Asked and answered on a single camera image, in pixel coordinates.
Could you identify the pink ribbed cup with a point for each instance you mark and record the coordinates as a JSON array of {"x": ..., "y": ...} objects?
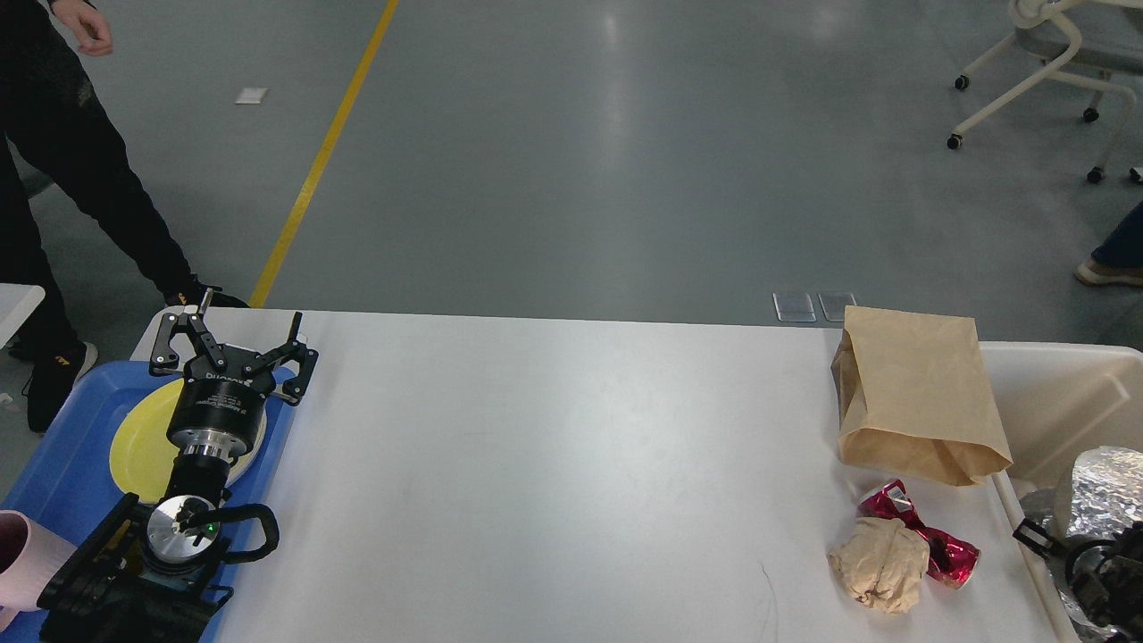
[{"x": 31, "y": 556}]

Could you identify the clear floor plate left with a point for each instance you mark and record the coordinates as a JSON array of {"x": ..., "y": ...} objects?
[{"x": 794, "y": 308}]

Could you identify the red foil wrapper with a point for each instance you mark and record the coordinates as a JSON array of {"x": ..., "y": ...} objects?
[{"x": 952, "y": 560}]

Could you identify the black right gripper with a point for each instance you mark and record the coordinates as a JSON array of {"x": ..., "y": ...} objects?
[{"x": 1105, "y": 576}]

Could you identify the clear floor plate right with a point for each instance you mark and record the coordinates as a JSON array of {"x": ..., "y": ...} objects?
[{"x": 834, "y": 305}]

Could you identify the person at right edge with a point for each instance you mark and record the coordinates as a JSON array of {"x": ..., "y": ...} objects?
[{"x": 1118, "y": 260}]

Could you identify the dark green mug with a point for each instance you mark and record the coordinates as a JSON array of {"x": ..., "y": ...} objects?
[{"x": 191, "y": 581}]

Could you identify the brown paper ball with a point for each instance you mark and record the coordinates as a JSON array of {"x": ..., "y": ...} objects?
[{"x": 882, "y": 565}]

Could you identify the beige plastic bin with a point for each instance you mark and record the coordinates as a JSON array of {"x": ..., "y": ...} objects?
[{"x": 1056, "y": 401}]

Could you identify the foil bag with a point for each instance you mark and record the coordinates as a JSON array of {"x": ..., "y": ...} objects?
[
  {"x": 1100, "y": 495},
  {"x": 1039, "y": 506}
]

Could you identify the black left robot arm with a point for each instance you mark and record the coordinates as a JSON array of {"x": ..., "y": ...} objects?
[{"x": 98, "y": 595}]

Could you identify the yellow plastic plate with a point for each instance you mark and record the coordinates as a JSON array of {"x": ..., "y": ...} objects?
[{"x": 141, "y": 457}]

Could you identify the small brown paper bag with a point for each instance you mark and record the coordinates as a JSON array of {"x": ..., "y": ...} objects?
[{"x": 915, "y": 399}]

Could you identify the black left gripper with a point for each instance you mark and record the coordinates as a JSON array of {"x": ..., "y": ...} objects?
[{"x": 220, "y": 415}]

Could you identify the white side table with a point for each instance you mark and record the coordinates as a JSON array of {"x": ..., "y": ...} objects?
[{"x": 17, "y": 304}]

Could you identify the clear floor plate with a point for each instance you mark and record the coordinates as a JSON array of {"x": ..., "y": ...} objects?
[
  {"x": 834, "y": 305},
  {"x": 794, "y": 308}
]

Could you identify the person in black clothes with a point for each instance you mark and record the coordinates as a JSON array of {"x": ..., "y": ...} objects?
[{"x": 52, "y": 116}]

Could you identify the pink plate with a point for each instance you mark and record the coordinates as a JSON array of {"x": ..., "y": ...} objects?
[{"x": 241, "y": 464}]

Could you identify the white office chair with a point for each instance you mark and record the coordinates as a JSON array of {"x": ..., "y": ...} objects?
[{"x": 1080, "y": 43}]

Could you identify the white floor tag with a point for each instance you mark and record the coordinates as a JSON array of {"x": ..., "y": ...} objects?
[{"x": 251, "y": 95}]

